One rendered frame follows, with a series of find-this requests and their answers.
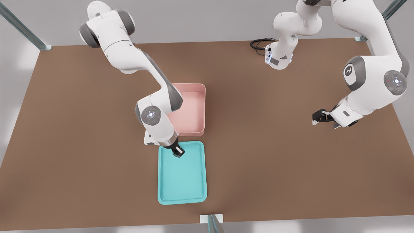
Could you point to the pale blue-green tray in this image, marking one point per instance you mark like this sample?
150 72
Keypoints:
182 173

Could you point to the pink open box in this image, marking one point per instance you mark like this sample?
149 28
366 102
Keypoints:
190 111

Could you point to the silver frame post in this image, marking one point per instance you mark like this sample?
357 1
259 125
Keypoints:
22 29
212 223
385 17

